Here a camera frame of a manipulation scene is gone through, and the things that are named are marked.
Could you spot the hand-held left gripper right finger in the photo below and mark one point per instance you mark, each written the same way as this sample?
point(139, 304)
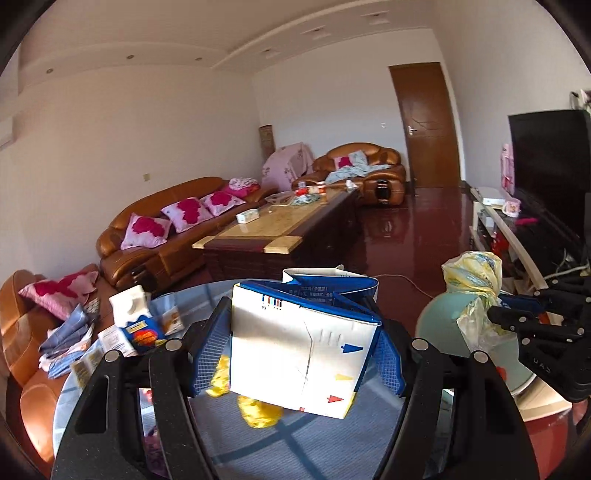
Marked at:
point(388, 364)

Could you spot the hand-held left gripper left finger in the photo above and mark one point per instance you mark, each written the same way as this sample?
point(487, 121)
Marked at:
point(207, 355)

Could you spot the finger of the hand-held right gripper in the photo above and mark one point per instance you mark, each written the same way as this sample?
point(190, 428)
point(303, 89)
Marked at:
point(517, 301)
point(508, 318)

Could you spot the pale printed plastic bag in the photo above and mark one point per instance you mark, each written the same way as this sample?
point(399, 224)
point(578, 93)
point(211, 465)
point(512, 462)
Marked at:
point(471, 277)

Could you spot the mint green trash bin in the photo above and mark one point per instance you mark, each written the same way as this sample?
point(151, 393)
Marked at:
point(438, 318)

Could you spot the small snack packet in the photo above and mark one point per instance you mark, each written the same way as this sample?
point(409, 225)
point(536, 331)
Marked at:
point(171, 318)

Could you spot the upright blue white milk carton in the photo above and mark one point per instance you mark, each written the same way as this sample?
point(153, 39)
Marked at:
point(138, 332)

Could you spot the beige TV stand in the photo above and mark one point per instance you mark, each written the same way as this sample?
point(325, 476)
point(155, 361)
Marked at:
point(503, 226)

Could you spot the white mug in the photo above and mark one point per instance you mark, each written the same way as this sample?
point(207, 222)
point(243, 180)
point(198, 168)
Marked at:
point(511, 207)

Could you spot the white rectangular box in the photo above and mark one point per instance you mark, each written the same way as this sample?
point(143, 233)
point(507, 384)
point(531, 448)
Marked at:
point(113, 339)

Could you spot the brown leather three-seat sofa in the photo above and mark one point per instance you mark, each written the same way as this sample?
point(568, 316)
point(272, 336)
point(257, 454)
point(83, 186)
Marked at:
point(152, 263)

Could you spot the white set-top box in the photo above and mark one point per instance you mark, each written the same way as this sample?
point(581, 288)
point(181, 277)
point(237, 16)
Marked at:
point(491, 196)

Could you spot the seaweed snack packet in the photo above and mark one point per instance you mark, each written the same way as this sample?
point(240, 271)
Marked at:
point(81, 371)
point(94, 357)

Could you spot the remote control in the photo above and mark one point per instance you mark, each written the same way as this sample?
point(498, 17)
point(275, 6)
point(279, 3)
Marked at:
point(92, 305)

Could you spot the pink package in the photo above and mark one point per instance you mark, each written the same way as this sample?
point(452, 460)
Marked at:
point(507, 168)

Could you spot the pink floral pillow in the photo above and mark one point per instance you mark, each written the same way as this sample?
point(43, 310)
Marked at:
point(344, 161)
point(187, 213)
point(55, 290)
point(221, 201)
point(143, 230)

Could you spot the white tissue box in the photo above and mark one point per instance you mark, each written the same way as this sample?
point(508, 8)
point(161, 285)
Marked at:
point(247, 217)

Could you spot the black television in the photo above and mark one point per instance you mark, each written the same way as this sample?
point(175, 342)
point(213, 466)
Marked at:
point(554, 161)

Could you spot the folded blue plaid bedsheet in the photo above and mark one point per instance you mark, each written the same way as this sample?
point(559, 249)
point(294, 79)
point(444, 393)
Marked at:
point(64, 337)

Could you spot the dark wooden coffee table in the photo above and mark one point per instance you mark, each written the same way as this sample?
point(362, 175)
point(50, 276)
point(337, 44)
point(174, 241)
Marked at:
point(277, 226)

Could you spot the clear plastic tray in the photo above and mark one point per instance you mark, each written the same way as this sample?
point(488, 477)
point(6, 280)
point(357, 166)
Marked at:
point(279, 198)

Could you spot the folded pink blanket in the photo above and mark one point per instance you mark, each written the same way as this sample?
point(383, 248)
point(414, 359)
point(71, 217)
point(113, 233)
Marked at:
point(242, 184)

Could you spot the brown leather armchair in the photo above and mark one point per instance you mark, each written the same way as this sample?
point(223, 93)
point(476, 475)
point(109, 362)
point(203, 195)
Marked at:
point(392, 177)

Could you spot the brown leather chaise sofa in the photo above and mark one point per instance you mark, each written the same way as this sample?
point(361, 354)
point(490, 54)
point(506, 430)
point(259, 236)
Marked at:
point(27, 369)

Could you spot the teal cloth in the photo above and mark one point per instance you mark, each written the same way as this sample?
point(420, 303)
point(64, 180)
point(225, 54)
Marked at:
point(307, 199)

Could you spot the paper cup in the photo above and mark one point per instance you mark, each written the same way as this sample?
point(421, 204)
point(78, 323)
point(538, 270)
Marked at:
point(322, 188)

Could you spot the brown wooden door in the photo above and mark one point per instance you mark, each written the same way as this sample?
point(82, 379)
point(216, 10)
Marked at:
point(425, 129)

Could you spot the light blue clothes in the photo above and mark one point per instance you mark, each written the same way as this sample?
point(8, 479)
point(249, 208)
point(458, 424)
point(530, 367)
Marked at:
point(351, 173)

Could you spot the pink floral cloth cover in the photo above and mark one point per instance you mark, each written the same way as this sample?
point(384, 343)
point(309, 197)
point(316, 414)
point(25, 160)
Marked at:
point(286, 161)

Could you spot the white air conditioner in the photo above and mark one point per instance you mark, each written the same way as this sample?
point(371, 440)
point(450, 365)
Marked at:
point(5, 134)

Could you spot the wall socket with plugs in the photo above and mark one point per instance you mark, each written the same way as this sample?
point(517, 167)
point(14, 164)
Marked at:
point(581, 99)

